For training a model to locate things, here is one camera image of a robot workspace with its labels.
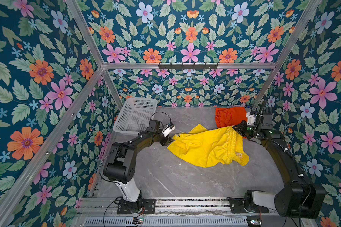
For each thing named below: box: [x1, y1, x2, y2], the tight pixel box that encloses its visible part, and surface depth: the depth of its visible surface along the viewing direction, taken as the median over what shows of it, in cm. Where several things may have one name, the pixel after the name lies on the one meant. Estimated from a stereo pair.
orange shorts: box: [215, 106, 248, 129], surface depth 112 cm
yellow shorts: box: [167, 123, 250, 168], surface depth 90 cm
